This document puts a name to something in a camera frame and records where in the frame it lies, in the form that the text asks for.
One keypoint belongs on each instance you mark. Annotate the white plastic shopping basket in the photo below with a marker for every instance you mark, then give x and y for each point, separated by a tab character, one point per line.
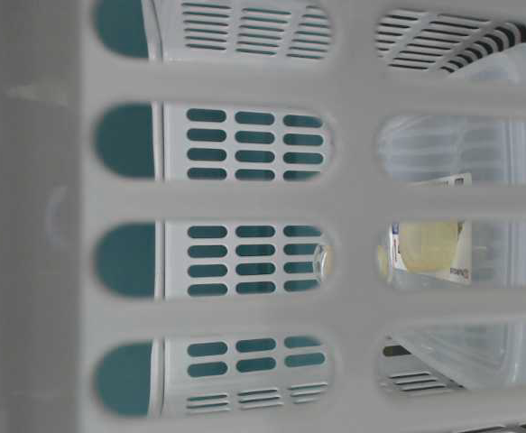
56	200

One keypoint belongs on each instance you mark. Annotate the cellophane tape in clear package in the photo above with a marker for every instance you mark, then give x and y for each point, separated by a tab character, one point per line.
437	249

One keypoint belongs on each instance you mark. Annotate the clear plastic food container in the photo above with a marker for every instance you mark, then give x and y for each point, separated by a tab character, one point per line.
448	151

